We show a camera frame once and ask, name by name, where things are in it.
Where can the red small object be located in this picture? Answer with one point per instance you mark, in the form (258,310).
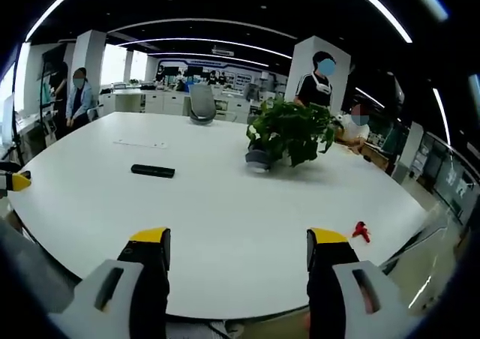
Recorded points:
(362,232)

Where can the white cabinet row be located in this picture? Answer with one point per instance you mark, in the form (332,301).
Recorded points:
(176,102)

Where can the grey plant pot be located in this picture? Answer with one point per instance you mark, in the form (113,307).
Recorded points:
(258,159)

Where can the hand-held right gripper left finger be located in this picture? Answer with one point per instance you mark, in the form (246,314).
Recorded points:
(123,286)

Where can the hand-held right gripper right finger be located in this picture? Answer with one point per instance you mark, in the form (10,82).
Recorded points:
(337,279)

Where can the green potted plant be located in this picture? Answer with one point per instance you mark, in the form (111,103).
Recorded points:
(294,129)

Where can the black remote control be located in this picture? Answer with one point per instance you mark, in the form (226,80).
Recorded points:
(152,170)

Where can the grey office chair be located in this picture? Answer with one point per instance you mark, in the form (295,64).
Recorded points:
(202,104)

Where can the white neck-worn device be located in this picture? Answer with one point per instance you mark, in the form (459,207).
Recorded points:
(321,86)

